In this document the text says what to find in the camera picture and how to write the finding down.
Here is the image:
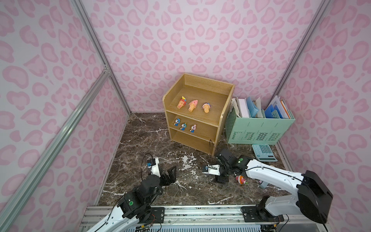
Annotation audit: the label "sprinkled ice cream cone toy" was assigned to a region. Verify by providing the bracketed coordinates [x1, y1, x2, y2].
[177, 96, 186, 109]

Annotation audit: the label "mint green file organizer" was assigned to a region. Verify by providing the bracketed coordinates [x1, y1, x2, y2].
[225, 110, 295, 145]

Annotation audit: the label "small teal figure toy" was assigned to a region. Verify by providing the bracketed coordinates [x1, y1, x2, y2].
[181, 123, 187, 131]

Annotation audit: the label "pink ice cream cone toy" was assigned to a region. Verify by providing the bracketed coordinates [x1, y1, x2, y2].
[188, 100, 198, 112]

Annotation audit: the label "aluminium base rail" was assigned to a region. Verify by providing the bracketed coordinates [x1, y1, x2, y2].
[78, 202, 331, 232]

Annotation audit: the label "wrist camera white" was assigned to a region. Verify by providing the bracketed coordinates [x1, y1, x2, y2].
[146, 158, 161, 177]
[202, 164, 221, 176]

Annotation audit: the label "pink red toy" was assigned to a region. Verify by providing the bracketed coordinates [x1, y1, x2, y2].
[235, 175, 247, 185]

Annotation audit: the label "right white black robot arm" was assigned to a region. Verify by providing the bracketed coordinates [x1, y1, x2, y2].
[203, 149, 333, 224]

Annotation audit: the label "small blue figure toy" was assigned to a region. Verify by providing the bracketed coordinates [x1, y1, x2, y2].
[174, 118, 181, 127]

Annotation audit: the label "blue pink pig figure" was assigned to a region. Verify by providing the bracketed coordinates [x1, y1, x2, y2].
[190, 124, 197, 133]

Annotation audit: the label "mint green calculator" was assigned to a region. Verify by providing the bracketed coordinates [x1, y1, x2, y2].
[252, 145, 278, 162]

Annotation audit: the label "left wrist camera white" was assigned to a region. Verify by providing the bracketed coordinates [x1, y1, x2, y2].
[146, 158, 161, 177]

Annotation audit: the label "papers and folders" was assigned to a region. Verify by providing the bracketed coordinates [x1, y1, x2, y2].
[229, 95, 295, 120]

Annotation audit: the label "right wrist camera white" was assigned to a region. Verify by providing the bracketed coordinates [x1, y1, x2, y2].
[202, 164, 221, 176]

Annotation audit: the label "wooden three-tier shelf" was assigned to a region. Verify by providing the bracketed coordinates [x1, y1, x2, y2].
[162, 73, 235, 155]

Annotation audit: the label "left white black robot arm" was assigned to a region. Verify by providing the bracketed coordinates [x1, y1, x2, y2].
[89, 166, 177, 232]

